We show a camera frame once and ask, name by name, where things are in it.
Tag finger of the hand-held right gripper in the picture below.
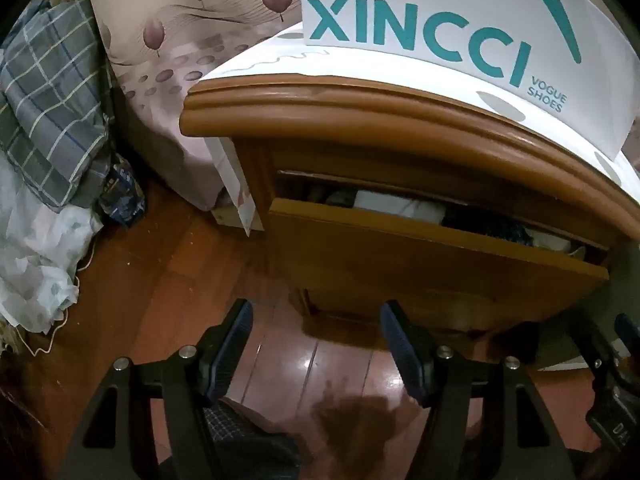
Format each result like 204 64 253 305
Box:
572 332 626 401
615 312 640 356

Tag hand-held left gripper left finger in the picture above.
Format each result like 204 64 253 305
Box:
62 299 256 480

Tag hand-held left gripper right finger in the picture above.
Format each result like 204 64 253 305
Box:
379 300 576 480

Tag white underwear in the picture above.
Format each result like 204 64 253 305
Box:
325 190 446 226

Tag white shoe box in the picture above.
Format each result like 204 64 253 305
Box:
298 0 636 158

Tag person's dark plaid pants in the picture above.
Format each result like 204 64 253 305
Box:
202 400 306 480

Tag white paper bag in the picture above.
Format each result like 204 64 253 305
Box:
202 137 266 237

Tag blue plastic packet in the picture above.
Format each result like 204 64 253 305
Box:
97 155 147 228

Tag white floral cloth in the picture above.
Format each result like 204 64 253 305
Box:
0 155 103 333

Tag wooden nightstand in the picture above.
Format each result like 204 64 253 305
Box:
180 82 640 346

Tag white dotted cloth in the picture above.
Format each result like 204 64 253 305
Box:
197 25 640 196

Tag grey plaid quilt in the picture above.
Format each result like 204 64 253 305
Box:
0 0 116 211

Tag leaf print bed sheet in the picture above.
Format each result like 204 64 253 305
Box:
82 0 621 211

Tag white cord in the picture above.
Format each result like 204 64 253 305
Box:
22 230 101 356

